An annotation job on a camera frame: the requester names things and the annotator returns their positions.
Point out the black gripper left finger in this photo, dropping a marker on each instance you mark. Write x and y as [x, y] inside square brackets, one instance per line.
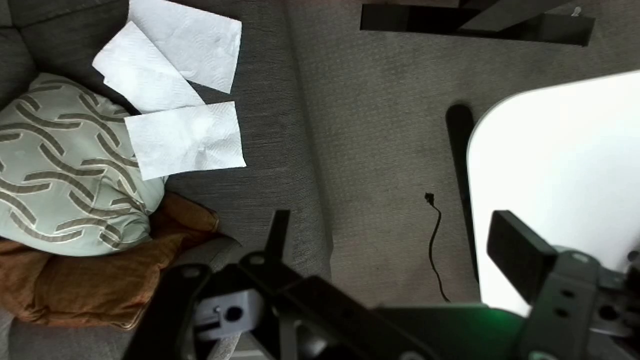
[333, 312]

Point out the wavy patterned pillow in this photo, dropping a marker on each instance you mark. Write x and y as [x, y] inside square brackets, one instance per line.
[61, 166]

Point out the dark gray sofa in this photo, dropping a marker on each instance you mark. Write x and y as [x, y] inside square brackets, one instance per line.
[266, 133]

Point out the white paper sheet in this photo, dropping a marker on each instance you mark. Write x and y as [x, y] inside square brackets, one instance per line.
[186, 140]
[193, 40]
[140, 72]

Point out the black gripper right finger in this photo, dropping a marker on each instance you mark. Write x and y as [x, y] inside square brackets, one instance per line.
[566, 301]

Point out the brown blanket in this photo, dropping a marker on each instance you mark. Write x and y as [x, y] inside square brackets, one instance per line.
[86, 281]

